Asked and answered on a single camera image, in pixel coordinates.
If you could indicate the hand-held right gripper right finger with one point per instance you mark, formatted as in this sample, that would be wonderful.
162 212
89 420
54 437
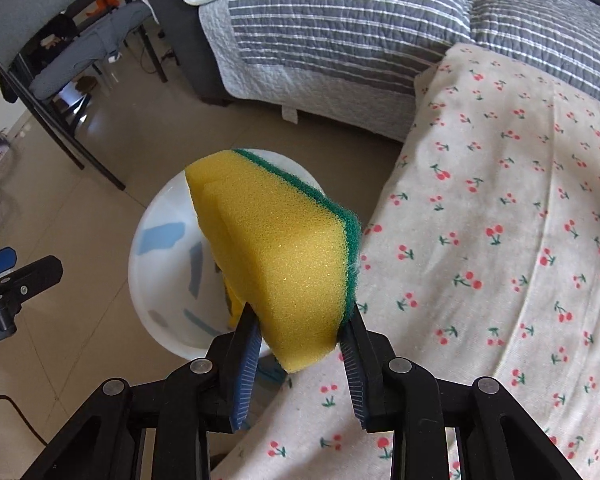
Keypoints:
355 380

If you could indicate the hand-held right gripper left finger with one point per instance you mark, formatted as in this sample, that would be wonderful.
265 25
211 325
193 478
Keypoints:
242 375

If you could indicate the yellow green sponge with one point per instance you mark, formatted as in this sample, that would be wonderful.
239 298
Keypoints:
280 270

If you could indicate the white plastic trash bin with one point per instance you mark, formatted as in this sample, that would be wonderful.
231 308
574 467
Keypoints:
165 270

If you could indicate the cherry print tablecloth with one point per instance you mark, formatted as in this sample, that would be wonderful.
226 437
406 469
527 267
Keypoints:
480 260

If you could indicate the white power adapter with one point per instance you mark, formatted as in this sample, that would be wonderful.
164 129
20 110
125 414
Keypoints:
113 57

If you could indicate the grey garment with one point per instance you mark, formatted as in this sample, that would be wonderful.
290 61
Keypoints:
90 45

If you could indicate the grey chair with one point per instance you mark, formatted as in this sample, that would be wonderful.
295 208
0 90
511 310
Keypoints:
25 10

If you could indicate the orange toy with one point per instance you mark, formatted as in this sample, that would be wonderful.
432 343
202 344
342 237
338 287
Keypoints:
102 5

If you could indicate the grey striped quilt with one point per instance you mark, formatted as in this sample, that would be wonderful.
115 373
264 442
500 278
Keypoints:
330 25

